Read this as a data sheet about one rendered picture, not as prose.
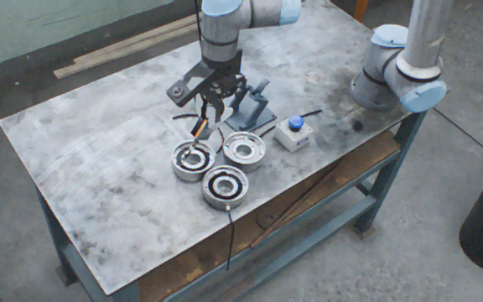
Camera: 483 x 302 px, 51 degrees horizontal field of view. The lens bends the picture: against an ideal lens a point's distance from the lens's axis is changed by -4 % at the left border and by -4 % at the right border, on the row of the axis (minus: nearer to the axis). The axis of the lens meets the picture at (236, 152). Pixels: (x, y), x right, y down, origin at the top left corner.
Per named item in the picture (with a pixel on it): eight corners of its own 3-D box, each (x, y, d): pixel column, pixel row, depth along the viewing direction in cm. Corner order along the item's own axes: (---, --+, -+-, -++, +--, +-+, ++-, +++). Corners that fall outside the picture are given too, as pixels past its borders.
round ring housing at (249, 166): (251, 180, 128) (252, 169, 125) (214, 162, 131) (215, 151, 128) (270, 153, 134) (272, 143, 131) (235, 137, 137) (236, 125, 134)
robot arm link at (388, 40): (391, 54, 152) (405, 16, 142) (413, 83, 144) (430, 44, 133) (355, 58, 149) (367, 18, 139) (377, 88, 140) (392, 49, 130)
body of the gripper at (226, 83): (243, 96, 116) (249, 54, 107) (212, 111, 112) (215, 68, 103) (222, 77, 120) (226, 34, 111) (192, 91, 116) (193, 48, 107)
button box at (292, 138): (291, 153, 135) (294, 140, 131) (273, 136, 139) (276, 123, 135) (314, 140, 139) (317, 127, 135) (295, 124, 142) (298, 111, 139)
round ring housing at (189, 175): (182, 189, 124) (183, 178, 121) (164, 158, 130) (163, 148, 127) (221, 174, 128) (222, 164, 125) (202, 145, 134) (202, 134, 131)
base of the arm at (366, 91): (371, 72, 161) (381, 47, 154) (408, 100, 154) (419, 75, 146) (339, 89, 154) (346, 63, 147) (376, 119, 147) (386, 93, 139)
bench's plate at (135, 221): (107, 299, 106) (106, 294, 105) (-1, 126, 135) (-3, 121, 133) (449, 92, 161) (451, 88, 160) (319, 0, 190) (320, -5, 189)
